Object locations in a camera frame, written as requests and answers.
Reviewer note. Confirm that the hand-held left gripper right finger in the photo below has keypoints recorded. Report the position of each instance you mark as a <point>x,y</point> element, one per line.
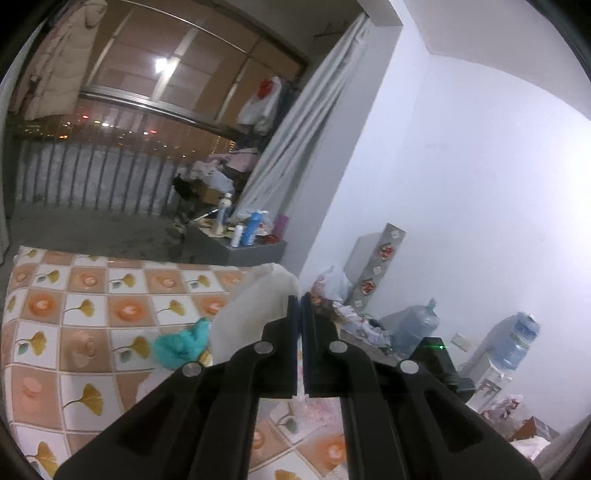
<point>307,350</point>

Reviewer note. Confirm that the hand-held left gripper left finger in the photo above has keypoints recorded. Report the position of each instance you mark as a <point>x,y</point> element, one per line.
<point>292,350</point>

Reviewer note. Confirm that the white paper towel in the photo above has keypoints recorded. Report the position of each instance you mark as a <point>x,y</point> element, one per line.
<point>249,314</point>

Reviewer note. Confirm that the teal cloth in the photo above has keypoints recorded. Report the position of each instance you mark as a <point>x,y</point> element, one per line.
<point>180,344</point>

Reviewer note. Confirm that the empty blue water jug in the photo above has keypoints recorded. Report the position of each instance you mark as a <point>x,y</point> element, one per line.
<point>411,327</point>

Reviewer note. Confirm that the white water dispenser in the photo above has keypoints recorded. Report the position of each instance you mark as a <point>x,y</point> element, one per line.
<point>485,376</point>

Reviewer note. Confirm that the pink printed plastic wrapper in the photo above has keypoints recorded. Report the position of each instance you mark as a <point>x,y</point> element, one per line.
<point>314,408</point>

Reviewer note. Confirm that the printed cloth bundle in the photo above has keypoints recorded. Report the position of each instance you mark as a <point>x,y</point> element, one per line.
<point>364,323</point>

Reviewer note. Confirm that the white plastic bag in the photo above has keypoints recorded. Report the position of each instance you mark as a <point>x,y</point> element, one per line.
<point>334,286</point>

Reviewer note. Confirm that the blue water jug on dispenser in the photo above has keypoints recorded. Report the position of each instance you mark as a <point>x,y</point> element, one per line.
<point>512,341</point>

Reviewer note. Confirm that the white printed bag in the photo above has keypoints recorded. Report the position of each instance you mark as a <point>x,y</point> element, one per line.
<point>503,406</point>

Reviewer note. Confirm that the grey side table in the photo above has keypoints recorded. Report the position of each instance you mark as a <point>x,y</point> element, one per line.
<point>249,256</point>

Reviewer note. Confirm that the grey cabinet with patterned cover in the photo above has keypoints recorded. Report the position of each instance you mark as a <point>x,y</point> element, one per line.
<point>378,263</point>

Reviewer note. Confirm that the red bowl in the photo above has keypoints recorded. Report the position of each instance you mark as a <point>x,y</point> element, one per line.
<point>270,239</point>

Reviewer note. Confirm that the red box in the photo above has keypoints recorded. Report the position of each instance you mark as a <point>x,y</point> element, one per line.
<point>531,429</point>

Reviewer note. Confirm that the purple cup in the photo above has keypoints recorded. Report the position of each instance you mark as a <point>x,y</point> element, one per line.
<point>281,226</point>

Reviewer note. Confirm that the small white spray can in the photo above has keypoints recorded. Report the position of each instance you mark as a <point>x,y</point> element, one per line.
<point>238,235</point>

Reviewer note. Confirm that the blue bottle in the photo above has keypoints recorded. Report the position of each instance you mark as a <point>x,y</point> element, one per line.
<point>251,228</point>

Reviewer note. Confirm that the tall cream bottle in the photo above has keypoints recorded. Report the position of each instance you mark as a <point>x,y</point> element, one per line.
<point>225,210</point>

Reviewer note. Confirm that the cardboard box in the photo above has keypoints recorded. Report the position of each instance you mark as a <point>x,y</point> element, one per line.
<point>207,194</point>

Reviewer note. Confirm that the black bag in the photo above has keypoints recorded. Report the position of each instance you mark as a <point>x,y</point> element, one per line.
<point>182,187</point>

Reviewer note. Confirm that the white curtain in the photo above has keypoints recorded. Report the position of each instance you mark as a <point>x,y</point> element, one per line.
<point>300,138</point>

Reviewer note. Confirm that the metal balcony railing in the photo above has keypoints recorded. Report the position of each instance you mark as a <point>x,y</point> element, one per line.
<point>92,175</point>

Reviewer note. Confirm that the sliding window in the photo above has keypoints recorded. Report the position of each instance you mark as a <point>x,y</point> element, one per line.
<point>184,69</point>

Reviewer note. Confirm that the hanging pale coat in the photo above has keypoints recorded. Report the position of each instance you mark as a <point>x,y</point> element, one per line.
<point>60,60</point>

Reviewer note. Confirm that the wall socket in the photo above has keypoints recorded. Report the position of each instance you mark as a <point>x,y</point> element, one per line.
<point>461,342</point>

